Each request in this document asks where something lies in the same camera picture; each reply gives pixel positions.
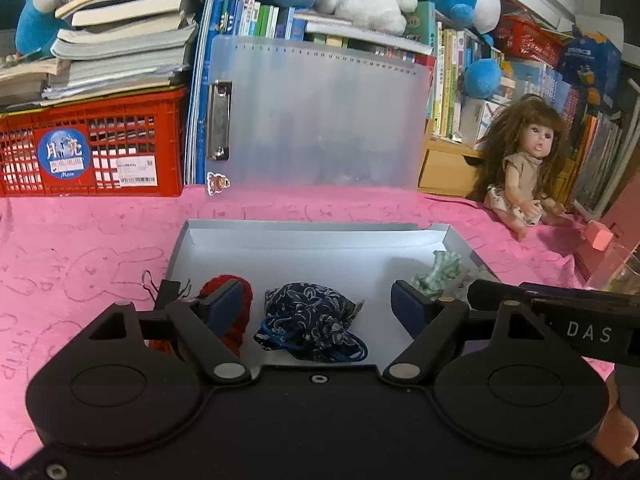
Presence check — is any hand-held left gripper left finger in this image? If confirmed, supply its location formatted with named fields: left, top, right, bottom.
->
left=65, top=280, right=251, bottom=385

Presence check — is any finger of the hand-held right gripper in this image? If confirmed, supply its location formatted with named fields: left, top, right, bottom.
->
left=519, top=281, right=640, bottom=306
left=467, top=280, right=538, bottom=311

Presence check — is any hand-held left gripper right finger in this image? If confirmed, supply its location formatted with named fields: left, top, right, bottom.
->
left=382, top=280, right=576, bottom=386

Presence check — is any red knitted hat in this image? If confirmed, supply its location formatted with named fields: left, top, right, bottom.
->
left=145, top=274, right=254, bottom=358

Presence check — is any green checked doll garment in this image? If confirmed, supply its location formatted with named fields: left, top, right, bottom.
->
left=411, top=251, right=469, bottom=302

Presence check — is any blue floral drawstring pouch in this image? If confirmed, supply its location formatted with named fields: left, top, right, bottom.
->
left=253, top=282, right=369, bottom=364

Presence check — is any grey cardboard box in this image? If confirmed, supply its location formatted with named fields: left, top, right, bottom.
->
left=162, top=219, right=502, bottom=368

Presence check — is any person's right hand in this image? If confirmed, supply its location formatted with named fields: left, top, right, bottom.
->
left=592, top=375, right=640, bottom=467

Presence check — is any clear glass cup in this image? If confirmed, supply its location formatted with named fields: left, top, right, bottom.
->
left=590, top=242, right=640, bottom=293

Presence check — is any black binder clip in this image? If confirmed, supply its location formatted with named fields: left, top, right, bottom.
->
left=141, top=270, right=193, bottom=313

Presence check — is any small pink block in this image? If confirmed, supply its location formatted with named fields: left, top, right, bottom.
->
left=585, top=220, right=614, bottom=252

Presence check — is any pink phone stand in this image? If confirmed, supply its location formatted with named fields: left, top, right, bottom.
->
left=575, top=170, right=640, bottom=286

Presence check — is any wooden drawer organizer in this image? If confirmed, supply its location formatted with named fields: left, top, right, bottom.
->
left=417, top=132, right=576, bottom=201

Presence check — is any row of blue-spined books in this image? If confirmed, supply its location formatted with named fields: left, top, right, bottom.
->
left=505, top=57, right=626, bottom=211

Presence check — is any long-haired baby doll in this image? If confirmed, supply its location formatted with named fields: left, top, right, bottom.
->
left=475, top=94, right=576, bottom=243

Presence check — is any pink printed blanket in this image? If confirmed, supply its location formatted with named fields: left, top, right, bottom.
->
left=0, top=182, right=640, bottom=467

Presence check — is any white blue carton box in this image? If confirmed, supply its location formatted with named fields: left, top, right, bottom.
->
left=462, top=97, right=503, bottom=148

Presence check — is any row of children's books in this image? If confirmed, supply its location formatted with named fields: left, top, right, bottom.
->
left=425, top=2, right=506, bottom=143

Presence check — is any clear plastic clipboard folder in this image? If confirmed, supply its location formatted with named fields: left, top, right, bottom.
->
left=205, top=35, right=436, bottom=196

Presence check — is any row of thin blue books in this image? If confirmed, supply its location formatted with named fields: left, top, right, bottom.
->
left=185, top=0, right=436, bottom=186

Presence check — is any red plastic crate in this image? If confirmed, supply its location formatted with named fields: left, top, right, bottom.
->
left=0, top=85, right=190, bottom=199

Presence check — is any dark blue printed box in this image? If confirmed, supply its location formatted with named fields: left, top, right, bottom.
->
left=557, top=25, right=623, bottom=111

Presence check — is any red plastic basket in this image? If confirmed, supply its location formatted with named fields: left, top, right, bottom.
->
left=495, top=12, right=576, bottom=68

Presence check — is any stack of worn books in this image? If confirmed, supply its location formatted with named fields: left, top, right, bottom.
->
left=0, top=0, right=236, bottom=113

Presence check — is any blue white cat plush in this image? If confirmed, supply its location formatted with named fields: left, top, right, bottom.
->
left=14, top=0, right=83, bottom=58

